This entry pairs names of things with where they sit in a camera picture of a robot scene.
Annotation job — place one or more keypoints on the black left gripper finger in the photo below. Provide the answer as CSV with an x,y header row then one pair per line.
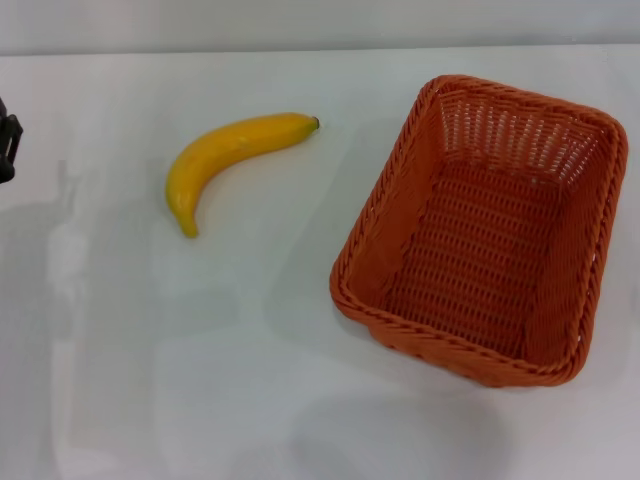
x,y
9,145

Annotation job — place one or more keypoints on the yellow banana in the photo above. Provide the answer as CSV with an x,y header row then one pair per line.
x,y
235,142

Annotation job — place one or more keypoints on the orange woven plastic basket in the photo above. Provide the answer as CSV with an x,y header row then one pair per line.
x,y
480,250

